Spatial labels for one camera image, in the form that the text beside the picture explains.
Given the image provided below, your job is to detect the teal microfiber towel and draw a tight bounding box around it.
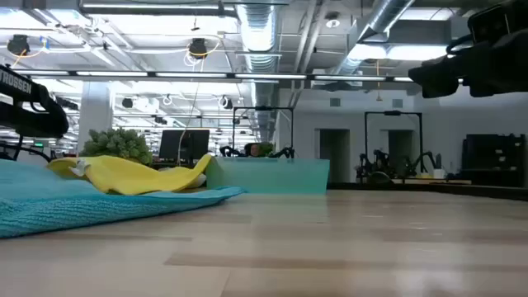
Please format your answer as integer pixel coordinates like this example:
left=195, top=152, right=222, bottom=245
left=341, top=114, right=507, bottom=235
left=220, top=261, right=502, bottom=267
left=0, top=158, right=248, bottom=239

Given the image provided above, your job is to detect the yellow microfiber towel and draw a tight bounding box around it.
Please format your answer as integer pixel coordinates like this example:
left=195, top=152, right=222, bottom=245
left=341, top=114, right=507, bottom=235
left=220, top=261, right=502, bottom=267
left=45, top=153, right=214, bottom=196

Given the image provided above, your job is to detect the white building pillar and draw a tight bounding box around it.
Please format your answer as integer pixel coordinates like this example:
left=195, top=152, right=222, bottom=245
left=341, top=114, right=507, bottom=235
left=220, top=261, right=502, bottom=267
left=76, top=80, right=115, bottom=158

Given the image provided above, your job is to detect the round black ceiling device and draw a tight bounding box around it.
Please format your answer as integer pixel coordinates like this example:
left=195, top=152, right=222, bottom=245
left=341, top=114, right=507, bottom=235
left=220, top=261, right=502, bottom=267
left=7, top=34, right=31, bottom=57
left=188, top=37, right=209, bottom=59

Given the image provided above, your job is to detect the artificial green potted plant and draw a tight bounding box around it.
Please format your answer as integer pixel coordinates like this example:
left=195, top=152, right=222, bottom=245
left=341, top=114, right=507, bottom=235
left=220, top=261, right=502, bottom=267
left=79, top=126, right=154, bottom=167

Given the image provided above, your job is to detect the black shelf unit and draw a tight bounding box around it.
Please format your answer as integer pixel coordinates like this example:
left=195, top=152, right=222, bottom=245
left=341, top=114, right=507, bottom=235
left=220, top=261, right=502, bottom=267
left=460, top=133, right=527, bottom=187

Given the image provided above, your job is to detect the black computer monitor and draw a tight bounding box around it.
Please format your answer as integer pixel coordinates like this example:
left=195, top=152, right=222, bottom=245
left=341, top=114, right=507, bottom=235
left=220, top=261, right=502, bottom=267
left=158, top=129, right=210, bottom=163

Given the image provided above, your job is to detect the teal plastic bin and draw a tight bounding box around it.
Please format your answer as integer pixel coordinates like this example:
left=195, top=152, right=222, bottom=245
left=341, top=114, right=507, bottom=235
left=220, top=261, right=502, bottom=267
left=205, top=156, right=331, bottom=195

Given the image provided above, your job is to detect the black curved cable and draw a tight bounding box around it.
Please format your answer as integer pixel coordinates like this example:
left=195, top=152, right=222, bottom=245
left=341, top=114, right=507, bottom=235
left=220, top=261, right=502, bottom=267
left=0, top=139, right=53, bottom=163

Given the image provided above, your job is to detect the black gantry frame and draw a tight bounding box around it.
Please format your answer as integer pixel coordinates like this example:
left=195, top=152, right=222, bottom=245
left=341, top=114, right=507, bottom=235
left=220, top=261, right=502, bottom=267
left=364, top=110, right=424, bottom=179

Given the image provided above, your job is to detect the silver slanted ventilation duct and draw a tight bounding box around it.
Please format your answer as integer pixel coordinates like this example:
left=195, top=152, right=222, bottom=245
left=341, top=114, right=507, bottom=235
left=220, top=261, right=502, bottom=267
left=329, top=0, right=417, bottom=76

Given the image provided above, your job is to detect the black aluminium table frame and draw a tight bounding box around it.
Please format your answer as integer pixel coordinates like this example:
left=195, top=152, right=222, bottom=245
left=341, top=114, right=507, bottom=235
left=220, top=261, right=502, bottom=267
left=328, top=181, right=528, bottom=202

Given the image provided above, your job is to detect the silver round ventilation duct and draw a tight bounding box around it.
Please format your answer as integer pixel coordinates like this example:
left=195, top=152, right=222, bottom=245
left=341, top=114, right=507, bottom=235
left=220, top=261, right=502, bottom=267
left=235, top=0, right=282, bottom=144

